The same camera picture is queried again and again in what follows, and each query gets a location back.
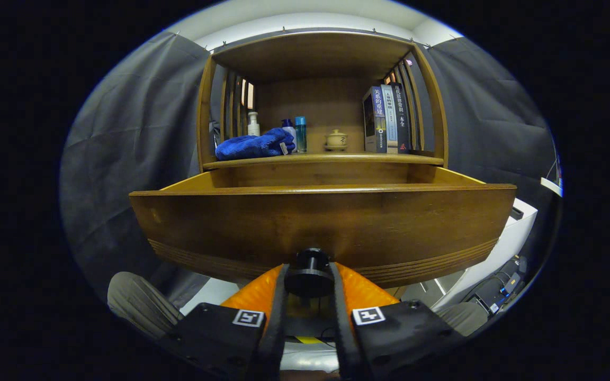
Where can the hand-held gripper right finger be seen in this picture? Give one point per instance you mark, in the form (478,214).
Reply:
(343,338)

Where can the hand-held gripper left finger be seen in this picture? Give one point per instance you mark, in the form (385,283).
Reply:
(276,328)

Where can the wooden drawer with black knob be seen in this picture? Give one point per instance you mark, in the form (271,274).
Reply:
(310,222)

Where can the wooden countertop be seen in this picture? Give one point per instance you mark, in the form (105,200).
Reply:
(337,159)

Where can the wooden cabinet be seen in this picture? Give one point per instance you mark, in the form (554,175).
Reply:
(315,106)

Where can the yellow black hazard tape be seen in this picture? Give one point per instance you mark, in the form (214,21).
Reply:
(309,339)

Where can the person's right leg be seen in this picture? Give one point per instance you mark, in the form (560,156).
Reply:
(464,317)

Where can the person's leg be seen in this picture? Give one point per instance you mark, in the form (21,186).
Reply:
(464,317)
(141,304)

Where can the person's left leg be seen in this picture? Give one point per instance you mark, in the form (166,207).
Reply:
(141,304)

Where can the blue towel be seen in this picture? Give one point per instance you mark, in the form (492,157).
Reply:
(252,145)

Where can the clear teal bottle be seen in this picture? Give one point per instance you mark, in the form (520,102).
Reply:
(301,135)

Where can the beige lidded teacup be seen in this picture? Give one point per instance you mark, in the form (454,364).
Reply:
(335,140)

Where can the white bottle with blue cap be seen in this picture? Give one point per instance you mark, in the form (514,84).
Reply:
(290,129)

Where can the white pump bottle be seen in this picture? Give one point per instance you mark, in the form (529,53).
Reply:
(253,128)

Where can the white storage box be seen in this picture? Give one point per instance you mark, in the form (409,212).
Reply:
(517,227)

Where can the book with blue spine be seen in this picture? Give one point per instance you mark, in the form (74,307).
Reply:
(379,121)

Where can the book with pale spine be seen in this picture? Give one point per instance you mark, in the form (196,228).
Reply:
(389,121)

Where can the white wall shelf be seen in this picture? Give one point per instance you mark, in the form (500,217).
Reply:
(551,186)

